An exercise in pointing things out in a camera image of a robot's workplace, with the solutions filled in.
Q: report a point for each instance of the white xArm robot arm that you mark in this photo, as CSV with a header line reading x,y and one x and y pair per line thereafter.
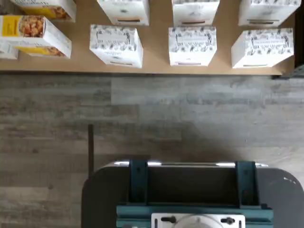
x,y
198,222

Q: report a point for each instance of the white Organic Pantry box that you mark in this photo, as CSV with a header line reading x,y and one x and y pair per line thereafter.
x,y
192,40
266,12
194,10
114,40
123,9
263,45

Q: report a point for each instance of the yellow white granola box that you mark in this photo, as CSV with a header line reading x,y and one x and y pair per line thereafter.
x,y
52,8
31,27

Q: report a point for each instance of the blue white granola box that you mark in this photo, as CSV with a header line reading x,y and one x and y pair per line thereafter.
x,y
8,52

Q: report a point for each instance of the white pantry boxes group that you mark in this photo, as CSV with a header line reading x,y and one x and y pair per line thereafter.
x,y
154,59

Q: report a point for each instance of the black thin pole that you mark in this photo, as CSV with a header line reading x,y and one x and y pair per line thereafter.
x,y
91,147

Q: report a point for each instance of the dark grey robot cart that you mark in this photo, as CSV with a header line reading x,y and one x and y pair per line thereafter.
x,y
102,194

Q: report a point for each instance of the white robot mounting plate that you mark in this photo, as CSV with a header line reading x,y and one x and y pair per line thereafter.
x,y
164,223

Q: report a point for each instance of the teal metal mounting frame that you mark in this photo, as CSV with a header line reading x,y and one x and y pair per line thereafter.
x,y
137,185

